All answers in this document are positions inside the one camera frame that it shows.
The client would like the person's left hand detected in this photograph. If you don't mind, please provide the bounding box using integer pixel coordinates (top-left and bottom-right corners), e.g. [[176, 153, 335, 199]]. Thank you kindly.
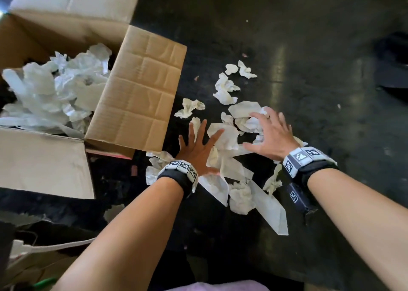
[[175, 119, 225, 177]]

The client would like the person's right hand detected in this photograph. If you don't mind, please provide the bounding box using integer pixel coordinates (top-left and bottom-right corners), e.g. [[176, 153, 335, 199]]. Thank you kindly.
[[242, 106, 302, 162]]

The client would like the brown cardboard box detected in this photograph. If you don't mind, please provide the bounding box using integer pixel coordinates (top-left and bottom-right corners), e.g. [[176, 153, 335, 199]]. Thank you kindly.
[[0, 0, 188, 200]]

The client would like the person's right forearm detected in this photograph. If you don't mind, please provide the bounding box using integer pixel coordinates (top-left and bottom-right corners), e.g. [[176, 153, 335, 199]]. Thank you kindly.
[[307, 168, 408, 291]]

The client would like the person's left forearm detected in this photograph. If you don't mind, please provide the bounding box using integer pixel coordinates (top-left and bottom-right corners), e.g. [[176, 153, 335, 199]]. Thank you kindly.
[[52, 176, 185, 291]]

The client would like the person's pink garment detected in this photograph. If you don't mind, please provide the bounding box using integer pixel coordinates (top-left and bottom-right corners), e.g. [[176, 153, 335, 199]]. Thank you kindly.
[[165, 280, 272, 291]]

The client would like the left wrist marker band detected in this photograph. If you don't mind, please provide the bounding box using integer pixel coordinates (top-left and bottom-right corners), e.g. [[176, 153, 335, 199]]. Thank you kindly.
[[156, 159, 200, 200]]

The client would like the wrist marker band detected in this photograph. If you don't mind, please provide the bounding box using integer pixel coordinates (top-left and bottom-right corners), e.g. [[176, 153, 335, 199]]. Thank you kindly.
[[282, 146, 338, 189], [156, 159, 200, 200]]

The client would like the right wrist marker band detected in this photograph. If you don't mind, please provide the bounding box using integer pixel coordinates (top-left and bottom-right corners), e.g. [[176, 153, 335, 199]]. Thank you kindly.
[[282, 146, 338, 189]]

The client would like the black cap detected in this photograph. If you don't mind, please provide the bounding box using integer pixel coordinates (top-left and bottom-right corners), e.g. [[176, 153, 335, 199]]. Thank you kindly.
[[374, 32, 408, 97]]

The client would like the white power strip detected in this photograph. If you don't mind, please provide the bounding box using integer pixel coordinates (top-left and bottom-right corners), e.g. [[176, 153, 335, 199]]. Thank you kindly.
[[8, 237, 97, 260]]

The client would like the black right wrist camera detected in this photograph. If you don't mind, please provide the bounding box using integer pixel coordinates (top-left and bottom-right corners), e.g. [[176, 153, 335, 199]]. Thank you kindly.
[[285, 182, 319, 217]]

